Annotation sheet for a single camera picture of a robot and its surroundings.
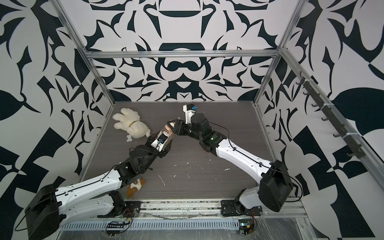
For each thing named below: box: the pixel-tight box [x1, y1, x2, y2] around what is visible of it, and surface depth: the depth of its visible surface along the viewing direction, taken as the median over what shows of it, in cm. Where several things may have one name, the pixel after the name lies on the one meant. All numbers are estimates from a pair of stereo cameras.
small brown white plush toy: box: [126, 178, 146, 199], surface depth 80 cm
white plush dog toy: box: [112, 107, 151, 139], surface depth 99 cm
